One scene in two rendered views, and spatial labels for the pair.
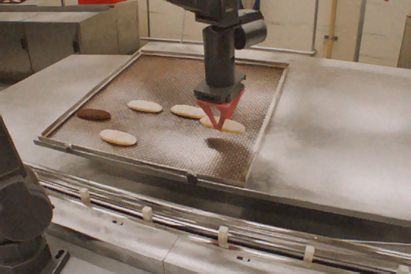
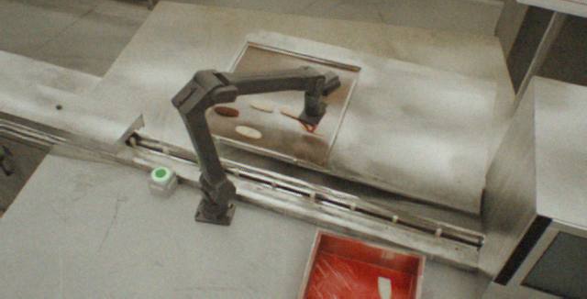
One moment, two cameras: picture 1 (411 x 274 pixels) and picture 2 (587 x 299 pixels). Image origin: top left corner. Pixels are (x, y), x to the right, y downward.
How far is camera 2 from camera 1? 102 cm
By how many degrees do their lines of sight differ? 19
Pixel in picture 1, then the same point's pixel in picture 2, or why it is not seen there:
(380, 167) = (401, 160)
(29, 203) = (228, 188)
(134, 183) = (260, 159)
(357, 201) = (382, 181)
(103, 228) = (252, 192)
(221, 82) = (313, 115)
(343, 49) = not seen: outside the picture
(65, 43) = not seen: outside the picture
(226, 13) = (318, 89)
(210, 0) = (310, 85)
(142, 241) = (274, 199)
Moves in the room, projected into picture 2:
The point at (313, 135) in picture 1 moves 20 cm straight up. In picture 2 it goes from (366, 135) to (374, 92)
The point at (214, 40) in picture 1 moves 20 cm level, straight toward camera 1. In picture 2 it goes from (311, 98) to (313, 143)
